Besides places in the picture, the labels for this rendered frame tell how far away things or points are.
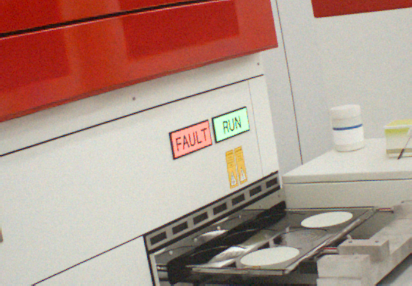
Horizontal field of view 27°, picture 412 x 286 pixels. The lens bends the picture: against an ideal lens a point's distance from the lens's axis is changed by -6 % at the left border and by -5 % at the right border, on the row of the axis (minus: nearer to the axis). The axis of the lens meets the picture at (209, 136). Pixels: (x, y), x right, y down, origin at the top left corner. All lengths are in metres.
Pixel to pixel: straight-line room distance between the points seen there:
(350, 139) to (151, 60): 0.67
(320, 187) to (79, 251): 0.62
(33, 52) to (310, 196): 0.78
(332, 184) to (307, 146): 3.25
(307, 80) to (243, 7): 3.40
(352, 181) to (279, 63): 3.09
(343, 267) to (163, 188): 0.35
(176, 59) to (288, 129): 3.38
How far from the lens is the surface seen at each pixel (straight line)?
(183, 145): 1.57
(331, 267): 1.41
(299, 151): 4.95
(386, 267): 1.47
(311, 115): 5.09
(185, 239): 1.56
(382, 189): 1.74
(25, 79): 1.23
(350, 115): 1.98
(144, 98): 1.50
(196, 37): 1.55
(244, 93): 1.75
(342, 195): 1.78
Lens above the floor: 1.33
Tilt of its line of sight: 8 degrees down
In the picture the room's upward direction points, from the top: 9 degrees counter-clockwise
